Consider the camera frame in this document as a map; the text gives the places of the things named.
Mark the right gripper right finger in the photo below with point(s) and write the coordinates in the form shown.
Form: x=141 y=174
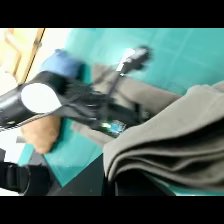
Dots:
x=136 y=185

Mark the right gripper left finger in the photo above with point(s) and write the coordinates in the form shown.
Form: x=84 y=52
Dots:
x=87 y=181

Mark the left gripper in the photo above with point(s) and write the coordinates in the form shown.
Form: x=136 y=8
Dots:
x=106 y=113

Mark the grey-brown shirt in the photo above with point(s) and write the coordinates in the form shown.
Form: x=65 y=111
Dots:
x=173 y=133

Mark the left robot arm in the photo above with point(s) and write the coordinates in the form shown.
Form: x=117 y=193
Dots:
x=36 y=98

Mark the orange-brown garment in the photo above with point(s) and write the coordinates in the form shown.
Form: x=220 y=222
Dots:
x=41 y=133

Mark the blue garment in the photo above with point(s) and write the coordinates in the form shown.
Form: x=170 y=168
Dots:
x=61 y=63

